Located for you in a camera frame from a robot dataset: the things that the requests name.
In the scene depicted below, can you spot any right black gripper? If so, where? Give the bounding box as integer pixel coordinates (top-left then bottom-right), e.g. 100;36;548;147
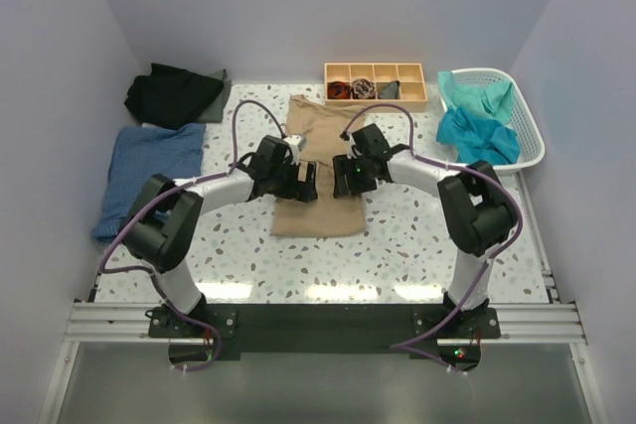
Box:
333;153;377;199

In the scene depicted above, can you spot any beige t shirt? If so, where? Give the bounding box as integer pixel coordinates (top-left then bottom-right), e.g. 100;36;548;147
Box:
272;94;366;238

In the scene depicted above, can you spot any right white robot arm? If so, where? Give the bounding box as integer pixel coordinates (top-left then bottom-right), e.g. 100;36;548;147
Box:
333;123;521;338

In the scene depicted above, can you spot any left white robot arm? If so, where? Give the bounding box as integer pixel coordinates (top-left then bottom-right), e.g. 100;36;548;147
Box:
120;134;317;337

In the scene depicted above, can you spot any red black rolled sock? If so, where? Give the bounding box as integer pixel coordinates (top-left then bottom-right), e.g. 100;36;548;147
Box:
327;81;351;100

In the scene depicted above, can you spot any brown patterned rolled sock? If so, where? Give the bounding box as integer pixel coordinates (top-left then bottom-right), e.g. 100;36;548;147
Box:
350;77;377;100

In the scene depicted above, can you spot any wooden compartment tray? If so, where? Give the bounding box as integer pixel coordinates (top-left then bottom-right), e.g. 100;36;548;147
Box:
324;63;428;113

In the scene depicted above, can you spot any dark grey rolled sock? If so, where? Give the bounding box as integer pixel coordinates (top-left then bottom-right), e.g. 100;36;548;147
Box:
378;80;400;99

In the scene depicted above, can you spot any grey folded t shirt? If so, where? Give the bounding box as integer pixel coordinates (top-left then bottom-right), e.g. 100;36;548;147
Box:
198;69;233;123

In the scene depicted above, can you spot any blue t shirt in basket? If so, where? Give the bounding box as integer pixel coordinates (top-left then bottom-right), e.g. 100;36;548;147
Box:
436;107;521;166

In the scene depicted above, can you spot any black folded t shirt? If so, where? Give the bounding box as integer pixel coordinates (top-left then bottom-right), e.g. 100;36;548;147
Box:
124;64;224;130

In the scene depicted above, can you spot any blue folded t shirt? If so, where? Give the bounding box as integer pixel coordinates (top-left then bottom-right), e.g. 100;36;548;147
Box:
91;123;206;244

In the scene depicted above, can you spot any white plastic laundry basket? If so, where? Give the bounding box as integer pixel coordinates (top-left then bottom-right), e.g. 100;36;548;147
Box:
440;68;546;176

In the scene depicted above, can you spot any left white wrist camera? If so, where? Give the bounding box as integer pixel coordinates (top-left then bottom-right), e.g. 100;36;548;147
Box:
283;134;308;164

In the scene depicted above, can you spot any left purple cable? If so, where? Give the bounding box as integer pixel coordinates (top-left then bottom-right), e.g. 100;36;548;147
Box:
98;99;287;373

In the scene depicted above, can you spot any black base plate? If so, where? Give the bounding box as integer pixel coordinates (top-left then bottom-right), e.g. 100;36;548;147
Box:
145;304;501;360

